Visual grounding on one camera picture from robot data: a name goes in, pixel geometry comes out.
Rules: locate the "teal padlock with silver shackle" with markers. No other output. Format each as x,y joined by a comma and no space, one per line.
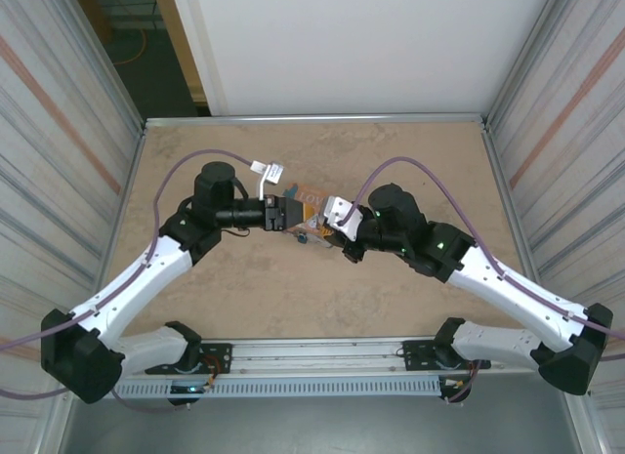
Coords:
302,238

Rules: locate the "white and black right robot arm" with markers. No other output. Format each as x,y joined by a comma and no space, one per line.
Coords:
512,288

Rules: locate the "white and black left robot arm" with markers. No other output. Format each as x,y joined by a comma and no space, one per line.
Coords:
132,283

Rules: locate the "orange cartoon bear box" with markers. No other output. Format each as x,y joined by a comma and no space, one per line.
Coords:
308,198

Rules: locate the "grey metal shelf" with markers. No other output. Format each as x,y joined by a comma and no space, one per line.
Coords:
317,425

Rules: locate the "translucent corrugated side panel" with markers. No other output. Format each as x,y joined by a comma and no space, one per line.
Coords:
581,132
44,156

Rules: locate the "aluminium table frame bar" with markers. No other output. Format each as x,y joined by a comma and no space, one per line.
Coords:
312,120

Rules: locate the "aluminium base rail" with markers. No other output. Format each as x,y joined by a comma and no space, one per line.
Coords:
317,356

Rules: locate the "wooden door frame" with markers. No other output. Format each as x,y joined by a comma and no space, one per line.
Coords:
183,44

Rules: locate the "aluminium frame post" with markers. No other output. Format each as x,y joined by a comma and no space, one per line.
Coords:
517,58
112,58

